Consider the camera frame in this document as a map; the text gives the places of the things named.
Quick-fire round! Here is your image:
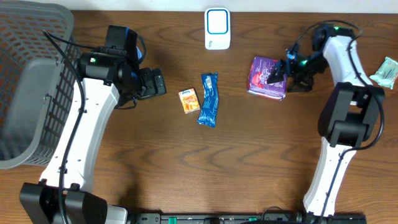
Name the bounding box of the pink purple liner pack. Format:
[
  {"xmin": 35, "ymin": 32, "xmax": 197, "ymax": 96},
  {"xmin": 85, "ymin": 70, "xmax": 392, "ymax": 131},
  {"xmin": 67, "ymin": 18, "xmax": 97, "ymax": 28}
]
[{"xmin": 247, "ymin": 56, "xmax": 287, "ymax": 100}]

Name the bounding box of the orange Kleenex tissue pack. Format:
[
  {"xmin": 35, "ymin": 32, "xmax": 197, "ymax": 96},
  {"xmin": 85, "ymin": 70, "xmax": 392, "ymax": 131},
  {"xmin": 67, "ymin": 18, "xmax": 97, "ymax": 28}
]
[{"xmin": 178, "ymin": 88, "xmax": 200, "ymax": 114}]

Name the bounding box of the blue Oreo cookie pack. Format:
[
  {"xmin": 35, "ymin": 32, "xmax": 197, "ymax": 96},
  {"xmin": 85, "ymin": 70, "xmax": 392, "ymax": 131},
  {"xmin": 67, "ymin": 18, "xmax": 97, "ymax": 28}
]
[{"xmin": 197, "ymin": 73, "xmax": 219, "ymax": 128}]

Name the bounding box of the green wet wipes pack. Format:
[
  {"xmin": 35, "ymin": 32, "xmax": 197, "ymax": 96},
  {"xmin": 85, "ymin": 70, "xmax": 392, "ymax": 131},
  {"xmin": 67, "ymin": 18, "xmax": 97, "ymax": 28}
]
[{"xmin": 370, "ymin": 57, "xmax": 398, "ymax": 90}]

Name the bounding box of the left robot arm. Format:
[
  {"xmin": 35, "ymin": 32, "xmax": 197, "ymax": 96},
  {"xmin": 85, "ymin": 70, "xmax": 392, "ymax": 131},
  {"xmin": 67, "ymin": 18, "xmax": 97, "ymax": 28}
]
[{"xmin": 19, "ymin": 26, "xmax": 167, "ymax": 223}]

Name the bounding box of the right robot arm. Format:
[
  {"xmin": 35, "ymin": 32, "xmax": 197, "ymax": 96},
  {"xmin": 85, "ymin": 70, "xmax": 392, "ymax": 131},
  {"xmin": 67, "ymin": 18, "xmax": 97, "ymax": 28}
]
[{"xmin": 267, "ymin": 20, "xmax": 385, "ymax": 223}]

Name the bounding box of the white barcode scanner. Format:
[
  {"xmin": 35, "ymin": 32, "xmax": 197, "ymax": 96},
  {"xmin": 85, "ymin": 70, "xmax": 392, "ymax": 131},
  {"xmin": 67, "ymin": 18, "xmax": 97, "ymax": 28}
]
[{"xmin": 204, "ymin": 7, "xmax": 231, "ymax": 50}]

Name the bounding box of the grey plastic mesh basket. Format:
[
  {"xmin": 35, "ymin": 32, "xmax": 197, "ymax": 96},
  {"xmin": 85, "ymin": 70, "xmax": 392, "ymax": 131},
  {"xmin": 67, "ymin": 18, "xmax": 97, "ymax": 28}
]
[{"xmin": 1, "ymin": 1, "xmax": 80, "ymax": 169}]

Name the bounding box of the right black cable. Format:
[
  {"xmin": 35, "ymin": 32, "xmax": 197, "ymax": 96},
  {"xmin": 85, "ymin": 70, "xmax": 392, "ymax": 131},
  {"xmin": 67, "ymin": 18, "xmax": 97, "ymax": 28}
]
[{"xmin": 285, "ymin": 20, "xmax": 385, "ymax": 218}]

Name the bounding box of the black cable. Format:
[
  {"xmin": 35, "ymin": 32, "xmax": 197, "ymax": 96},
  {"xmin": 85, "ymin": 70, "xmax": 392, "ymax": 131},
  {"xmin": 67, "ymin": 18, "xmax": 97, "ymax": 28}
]
[
  {"xmin": 285, "ymin": 20, "xmax": 385, "ymax": 218},
  {"xmin": 42, "ymin": 29, "xmax": 94, "ymax": 224}
]

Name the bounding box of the left black cable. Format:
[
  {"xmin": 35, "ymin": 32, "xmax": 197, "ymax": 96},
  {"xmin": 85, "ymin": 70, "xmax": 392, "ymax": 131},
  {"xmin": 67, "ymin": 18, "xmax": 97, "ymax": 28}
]
[{"xmin": 42, "ymin": 29, "xmax": 94, "ymax": 224}]

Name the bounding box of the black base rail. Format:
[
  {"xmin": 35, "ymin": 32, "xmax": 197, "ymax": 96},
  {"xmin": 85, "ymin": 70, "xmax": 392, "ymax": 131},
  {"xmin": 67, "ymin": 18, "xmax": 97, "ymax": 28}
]
[{"xmin": 129, "ymin": 211, "xmax": 367, "ymax": 224}]

